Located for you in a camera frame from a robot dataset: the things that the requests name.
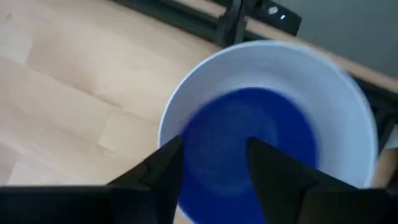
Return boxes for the blue bowl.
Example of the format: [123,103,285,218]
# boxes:
[178,86,318,224]

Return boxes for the black electronics box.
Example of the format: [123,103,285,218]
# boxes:
[248,0,303,37]

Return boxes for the black aluminium table frame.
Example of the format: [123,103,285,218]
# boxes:
[110,0,398,153]

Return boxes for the large white bowl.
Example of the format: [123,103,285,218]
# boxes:
[157,39,379,224]

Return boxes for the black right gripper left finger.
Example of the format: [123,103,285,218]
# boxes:
[107,135,185,224]

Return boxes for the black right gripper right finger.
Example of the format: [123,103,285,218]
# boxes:
[245,136,358,224]

